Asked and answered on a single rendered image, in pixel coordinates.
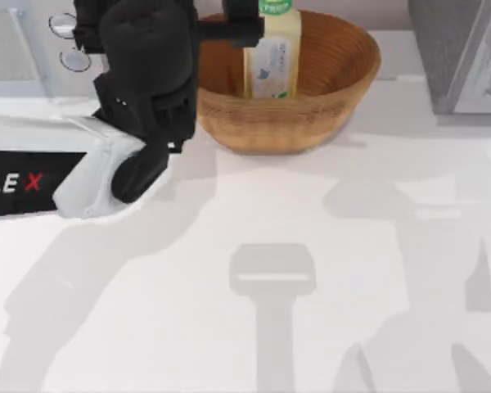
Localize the yellow bottle with green cap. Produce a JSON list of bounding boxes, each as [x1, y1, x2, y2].
[[242, 0, 303, 100]]

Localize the round silver microwave knob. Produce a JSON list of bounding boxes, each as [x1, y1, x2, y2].
[[59, 47, 92, 73], [47, 11, 79, 38]]

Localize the brown wooden basket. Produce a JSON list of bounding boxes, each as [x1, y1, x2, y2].
[[195, 9, 382, 156]]

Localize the pale microwave oven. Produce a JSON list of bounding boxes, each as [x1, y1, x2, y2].
[[0, 0, 108, 100]]

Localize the grey cabinet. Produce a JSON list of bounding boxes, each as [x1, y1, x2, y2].
[[407, 0, 491, 116]]

